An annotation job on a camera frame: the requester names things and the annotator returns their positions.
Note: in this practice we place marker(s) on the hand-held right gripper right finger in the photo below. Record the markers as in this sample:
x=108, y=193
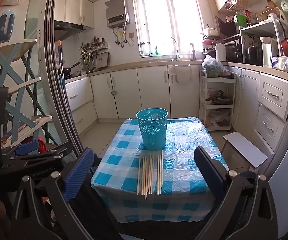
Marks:
x=209, y=172

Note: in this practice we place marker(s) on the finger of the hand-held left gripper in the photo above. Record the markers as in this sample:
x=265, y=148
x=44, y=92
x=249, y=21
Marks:
x=56, y=152
x=27, y=148

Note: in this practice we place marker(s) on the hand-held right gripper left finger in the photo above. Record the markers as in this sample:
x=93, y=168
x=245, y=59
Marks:
x=79, y=175

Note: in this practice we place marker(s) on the group of wooden chopsticks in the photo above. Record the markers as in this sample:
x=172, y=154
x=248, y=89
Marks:
x=149, y=177

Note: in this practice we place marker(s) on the teal perforated plastic bin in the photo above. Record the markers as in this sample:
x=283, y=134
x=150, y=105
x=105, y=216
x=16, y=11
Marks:
x=152, y=132

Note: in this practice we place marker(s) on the red patterned object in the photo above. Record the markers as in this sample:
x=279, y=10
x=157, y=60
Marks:
x=42, y=145

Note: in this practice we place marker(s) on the blue checkered tablecloth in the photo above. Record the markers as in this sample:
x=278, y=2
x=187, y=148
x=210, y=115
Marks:
x=184, y=160

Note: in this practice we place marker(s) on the white stool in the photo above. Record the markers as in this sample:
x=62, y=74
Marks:
x=246, y=150

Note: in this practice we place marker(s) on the white and blue shelf stand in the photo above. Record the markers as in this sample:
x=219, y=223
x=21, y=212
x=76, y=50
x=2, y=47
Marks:
x=21, y=100

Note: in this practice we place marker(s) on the person's black trouser legs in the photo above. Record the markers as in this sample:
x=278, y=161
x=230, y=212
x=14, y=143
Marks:
x=96, y=217

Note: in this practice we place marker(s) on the white trolley cart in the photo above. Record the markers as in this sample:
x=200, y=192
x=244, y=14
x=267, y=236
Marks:
x=217, y=106

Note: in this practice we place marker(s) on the dark lidded pot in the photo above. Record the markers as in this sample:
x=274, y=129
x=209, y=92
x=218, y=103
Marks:
x=220, y=99

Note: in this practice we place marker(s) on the black wok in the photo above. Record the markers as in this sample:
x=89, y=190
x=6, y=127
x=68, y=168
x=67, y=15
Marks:
x=70, y=70

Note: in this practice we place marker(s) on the mop with orange tip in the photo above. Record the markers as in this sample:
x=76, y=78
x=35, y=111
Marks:
x=59, y=62

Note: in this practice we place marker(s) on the cream cabinet with drawers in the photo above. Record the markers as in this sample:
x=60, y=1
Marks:
x=271, y=97

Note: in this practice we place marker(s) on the white door bag holder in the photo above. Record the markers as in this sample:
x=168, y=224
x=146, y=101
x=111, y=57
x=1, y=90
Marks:
x=181, y=73

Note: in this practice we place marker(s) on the cream lower cabinets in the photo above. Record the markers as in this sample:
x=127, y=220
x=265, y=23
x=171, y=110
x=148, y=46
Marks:
x=146, y=90

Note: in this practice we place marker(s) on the plastic bag of greens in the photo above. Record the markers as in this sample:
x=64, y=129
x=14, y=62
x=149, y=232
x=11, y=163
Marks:
x=212, y=67

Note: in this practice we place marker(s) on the white thermos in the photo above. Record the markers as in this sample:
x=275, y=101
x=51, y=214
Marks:
x=220, y=52

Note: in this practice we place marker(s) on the straight grey faucet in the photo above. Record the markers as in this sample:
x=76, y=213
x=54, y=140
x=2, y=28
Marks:
x=193, y=51

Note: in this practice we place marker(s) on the range hood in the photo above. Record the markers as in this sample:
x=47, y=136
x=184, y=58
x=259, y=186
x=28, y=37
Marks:
x=66, y=30

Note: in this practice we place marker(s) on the black cooking pot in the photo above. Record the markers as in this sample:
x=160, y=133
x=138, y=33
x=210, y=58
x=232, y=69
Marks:
x=253, y=55

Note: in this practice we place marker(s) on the red stacked containers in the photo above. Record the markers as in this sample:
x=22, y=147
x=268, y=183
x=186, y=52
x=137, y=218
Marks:
x=207, y=46

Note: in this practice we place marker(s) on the blue crumpled bag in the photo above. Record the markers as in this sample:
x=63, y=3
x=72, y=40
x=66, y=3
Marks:
x=285, y=65

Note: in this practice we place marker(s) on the green bottle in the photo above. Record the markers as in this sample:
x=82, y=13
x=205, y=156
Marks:
x=156, y=51

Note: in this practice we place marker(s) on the white electric water boiler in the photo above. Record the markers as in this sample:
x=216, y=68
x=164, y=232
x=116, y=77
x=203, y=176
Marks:
x=267, y=51

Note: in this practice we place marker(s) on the cream upper cabinets over stove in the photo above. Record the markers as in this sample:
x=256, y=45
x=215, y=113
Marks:
x=74, y=7

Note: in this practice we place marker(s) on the red frying pan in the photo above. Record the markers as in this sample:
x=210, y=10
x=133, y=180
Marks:
x=287, y=48

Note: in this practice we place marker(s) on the black microwave oven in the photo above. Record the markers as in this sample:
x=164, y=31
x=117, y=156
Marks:
x=227, y=26

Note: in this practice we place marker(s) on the white counter shelf rack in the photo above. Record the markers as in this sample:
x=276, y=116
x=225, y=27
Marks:
x=259, y=26

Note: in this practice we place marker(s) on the kitchen window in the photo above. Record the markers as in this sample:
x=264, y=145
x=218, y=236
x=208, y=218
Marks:
x=169, y=22

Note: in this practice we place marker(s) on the green box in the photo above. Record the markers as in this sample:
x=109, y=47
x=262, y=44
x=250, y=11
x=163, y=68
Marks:
x=242, y=20

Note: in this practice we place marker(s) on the wooden cutting boards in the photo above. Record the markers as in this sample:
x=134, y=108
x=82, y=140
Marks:
x=274, y=11

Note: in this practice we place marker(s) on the grey sliding door frame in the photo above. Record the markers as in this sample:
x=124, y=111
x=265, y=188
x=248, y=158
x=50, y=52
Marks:
x=56, y=85

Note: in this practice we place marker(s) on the wall utensil rack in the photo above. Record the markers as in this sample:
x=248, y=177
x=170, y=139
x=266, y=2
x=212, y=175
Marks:
x=89, y=55

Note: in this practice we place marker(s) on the blue wall hanging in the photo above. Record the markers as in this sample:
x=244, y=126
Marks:
x=5, y=27

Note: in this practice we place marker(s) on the grey wall water heater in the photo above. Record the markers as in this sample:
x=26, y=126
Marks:
x=116, y=12

